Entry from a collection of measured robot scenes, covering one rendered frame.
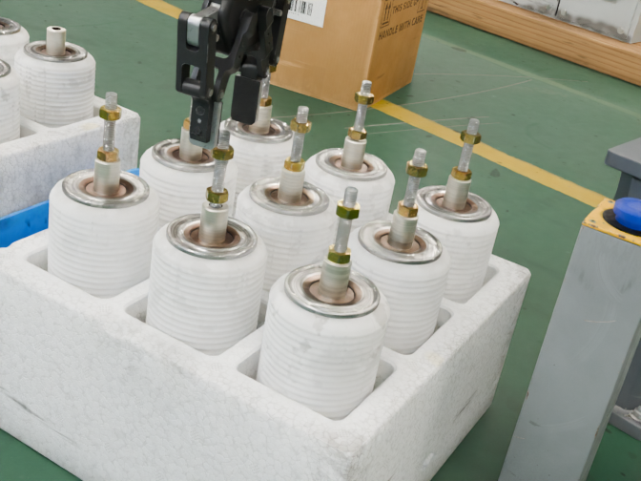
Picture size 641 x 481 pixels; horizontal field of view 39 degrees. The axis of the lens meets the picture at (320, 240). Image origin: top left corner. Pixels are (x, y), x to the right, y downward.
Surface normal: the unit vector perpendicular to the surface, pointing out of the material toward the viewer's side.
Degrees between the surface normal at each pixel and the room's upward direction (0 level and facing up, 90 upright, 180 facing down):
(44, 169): 90
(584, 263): 90
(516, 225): 0
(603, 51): 90
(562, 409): 90
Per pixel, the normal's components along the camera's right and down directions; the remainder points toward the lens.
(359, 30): -0.46, 0.34
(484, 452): 0.16, -0.88
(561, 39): -0.68, 0.24
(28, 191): 0.83, 0.37
